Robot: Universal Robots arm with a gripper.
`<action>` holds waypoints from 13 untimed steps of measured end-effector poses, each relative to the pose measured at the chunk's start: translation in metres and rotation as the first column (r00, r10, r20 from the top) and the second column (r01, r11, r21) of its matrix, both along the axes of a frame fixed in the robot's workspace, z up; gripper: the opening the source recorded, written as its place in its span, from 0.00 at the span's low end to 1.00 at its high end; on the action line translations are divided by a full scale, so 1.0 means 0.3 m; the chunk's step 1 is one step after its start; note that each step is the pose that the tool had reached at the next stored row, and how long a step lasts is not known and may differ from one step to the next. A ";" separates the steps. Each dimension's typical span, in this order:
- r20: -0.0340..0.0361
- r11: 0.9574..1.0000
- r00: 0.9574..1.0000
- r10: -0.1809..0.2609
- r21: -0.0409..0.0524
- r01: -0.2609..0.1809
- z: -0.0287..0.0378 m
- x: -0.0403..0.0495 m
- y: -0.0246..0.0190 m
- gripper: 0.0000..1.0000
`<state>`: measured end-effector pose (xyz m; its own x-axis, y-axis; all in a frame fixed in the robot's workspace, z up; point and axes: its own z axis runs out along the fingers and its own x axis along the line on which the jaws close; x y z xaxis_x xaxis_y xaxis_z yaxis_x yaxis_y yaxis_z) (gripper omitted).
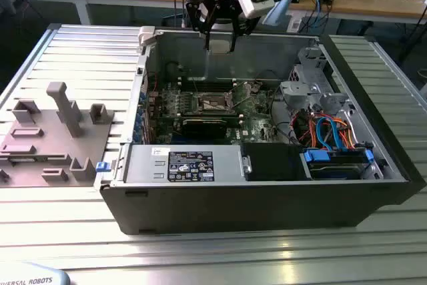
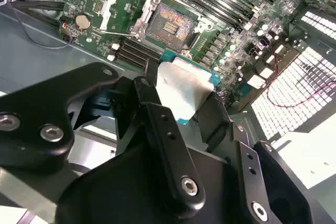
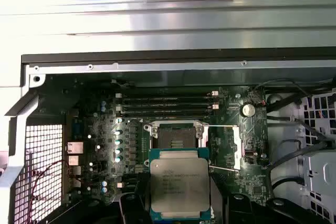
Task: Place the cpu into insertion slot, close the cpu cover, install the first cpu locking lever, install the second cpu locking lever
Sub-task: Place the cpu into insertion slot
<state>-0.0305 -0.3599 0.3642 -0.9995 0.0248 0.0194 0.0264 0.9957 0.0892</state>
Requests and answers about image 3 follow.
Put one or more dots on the silver drive cage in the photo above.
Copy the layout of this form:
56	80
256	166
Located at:
319	174

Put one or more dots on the green motherboard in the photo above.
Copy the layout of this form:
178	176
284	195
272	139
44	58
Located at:
254	182

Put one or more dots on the silver coin battery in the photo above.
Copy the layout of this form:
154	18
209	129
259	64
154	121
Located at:
248	110

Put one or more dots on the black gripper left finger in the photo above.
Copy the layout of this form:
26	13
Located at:
131	211

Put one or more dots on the black RAM slot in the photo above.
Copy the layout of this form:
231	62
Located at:
168	113
168	107
168	95
168	100

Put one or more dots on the CPU socket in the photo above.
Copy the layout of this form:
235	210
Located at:
170	137

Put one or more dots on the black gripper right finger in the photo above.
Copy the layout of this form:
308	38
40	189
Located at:
236	211

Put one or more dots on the metal socket cover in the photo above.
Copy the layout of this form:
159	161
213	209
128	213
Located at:
236	140

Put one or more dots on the blue rear port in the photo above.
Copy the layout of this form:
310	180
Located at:
74	128

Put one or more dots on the silver green CPU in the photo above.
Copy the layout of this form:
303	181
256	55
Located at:
178	182

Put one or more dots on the black silver PC case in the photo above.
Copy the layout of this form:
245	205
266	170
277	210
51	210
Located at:
157	65

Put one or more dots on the silver rear port block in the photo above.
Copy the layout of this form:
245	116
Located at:
73	160
75	148

